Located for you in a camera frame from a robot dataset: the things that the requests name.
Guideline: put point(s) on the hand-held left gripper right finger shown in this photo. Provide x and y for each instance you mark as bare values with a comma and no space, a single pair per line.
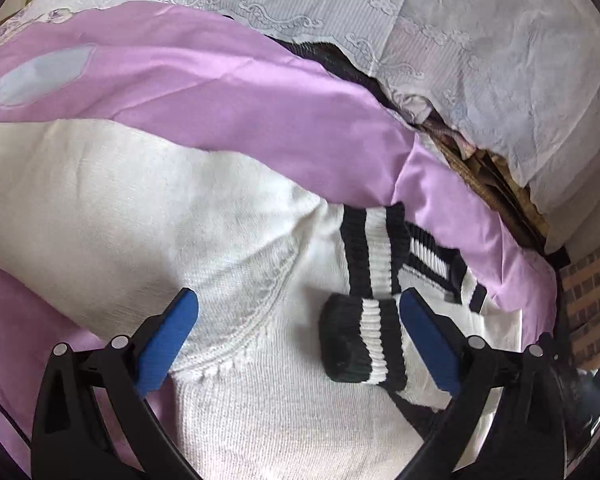
430,340

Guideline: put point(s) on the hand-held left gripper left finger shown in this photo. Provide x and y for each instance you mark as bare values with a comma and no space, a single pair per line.
167,340

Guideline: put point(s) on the white knit sweater black stripes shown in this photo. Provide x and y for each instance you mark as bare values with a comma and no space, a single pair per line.
130,210

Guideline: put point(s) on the brown woven mat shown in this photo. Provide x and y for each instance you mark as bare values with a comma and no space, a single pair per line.
500,185

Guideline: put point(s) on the purple bed sheet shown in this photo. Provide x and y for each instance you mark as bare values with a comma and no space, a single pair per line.
205,90

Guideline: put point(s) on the dark mesh cloth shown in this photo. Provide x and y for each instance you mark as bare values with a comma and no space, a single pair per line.
340,62

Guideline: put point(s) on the white lace cloth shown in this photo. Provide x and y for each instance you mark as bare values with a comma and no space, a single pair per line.
480,35

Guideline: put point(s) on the floral printed sheet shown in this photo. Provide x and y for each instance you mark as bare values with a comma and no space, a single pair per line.
30,19

